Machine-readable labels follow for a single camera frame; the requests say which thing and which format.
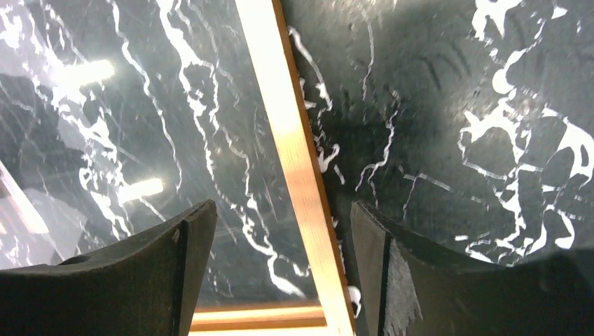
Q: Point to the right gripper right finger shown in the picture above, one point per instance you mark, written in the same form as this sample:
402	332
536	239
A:
410	285

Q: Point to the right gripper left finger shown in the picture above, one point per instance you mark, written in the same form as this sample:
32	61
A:
146	284

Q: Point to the wooden picture frame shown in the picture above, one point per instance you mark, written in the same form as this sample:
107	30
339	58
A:
263	25

